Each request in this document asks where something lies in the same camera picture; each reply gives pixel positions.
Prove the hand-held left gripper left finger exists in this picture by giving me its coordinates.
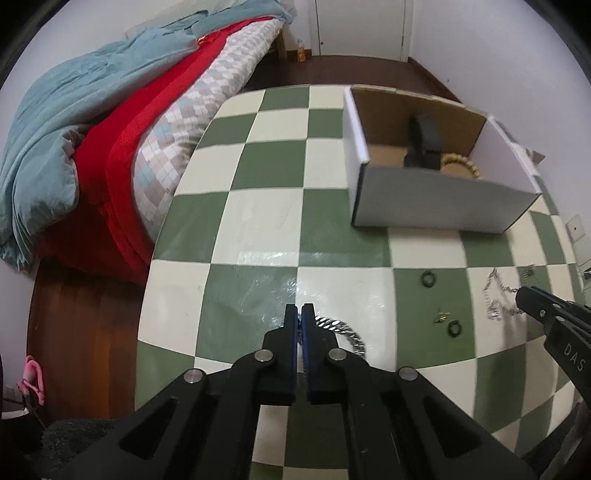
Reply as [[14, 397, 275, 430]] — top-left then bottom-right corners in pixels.
[[60, 305, 299, 480]]

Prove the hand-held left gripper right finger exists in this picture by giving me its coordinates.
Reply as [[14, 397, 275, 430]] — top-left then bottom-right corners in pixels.
[[301, 304, 541, 480]]

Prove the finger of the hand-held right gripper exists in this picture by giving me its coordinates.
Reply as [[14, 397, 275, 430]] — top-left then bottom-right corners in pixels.
[[542, 316, 591, 398], [516, 286, 591, 326]]

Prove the silver necklace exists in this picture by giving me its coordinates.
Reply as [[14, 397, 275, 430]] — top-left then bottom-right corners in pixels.
[[482, 268, 525, 320]]

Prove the silver chain bracelet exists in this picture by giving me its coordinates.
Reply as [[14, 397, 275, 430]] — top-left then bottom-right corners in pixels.
[[314, 316, 368, 359]]

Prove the white cardboard box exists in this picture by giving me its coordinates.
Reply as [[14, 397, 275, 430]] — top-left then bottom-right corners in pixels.
[[342, 85, 546, 234]]

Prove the black case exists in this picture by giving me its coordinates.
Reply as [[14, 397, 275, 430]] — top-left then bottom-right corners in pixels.
[[404, 113, 442, 171]]

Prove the dark fuzzy cloth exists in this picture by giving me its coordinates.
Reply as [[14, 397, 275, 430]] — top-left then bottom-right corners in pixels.
[[28, 418, 116, 476]]

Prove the pink slipper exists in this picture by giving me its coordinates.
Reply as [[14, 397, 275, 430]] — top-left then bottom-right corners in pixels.
[[17, 355, 46, 407]]

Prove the checkered bed sheet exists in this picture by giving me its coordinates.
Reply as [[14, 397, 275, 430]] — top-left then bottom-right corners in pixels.
[[131, 19, 284, 243]]

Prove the red blanket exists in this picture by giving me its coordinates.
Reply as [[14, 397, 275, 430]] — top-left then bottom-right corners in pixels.
[[36, 16, 279, 285]]

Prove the white door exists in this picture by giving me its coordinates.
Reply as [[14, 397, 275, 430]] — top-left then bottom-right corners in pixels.
[[316, 0, 408, 62]]

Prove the bed with blankets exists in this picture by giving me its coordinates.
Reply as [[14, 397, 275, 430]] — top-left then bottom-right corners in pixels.
[[0, 0, 294, 271]]

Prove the white wall socket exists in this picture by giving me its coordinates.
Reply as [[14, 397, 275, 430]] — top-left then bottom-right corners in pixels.
[[566, 214, 590, 243]]

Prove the gold beaded bracelet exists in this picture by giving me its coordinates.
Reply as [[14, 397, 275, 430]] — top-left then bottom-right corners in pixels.
[[441, 153, 484, 181]]

